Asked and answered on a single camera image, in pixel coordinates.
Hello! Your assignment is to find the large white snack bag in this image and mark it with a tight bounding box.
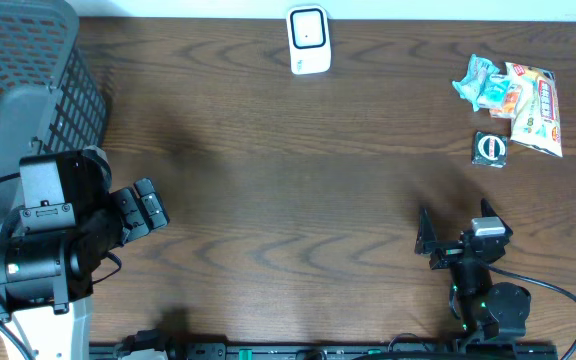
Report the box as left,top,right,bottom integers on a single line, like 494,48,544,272
505,62,563,157

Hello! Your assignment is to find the orange tissue pack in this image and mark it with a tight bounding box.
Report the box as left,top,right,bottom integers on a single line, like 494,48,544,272
489,84,523,119

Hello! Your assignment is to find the small teal tissue pack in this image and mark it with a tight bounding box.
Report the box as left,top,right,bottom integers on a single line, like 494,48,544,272
477,74,511,109

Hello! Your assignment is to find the grey plastic mesh basket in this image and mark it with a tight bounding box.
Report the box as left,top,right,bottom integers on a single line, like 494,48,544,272
0,1,108,230

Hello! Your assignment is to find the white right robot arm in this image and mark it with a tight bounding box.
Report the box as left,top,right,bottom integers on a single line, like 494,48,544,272
415,199,531,347

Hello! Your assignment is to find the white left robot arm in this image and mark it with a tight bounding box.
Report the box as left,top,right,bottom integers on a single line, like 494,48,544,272
0,176,169,359

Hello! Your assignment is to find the white barcode scanner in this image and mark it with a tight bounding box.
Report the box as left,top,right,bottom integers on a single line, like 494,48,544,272
286,5,332,75

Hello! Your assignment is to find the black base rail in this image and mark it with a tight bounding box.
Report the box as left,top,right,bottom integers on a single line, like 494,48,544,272
89,330,558,360

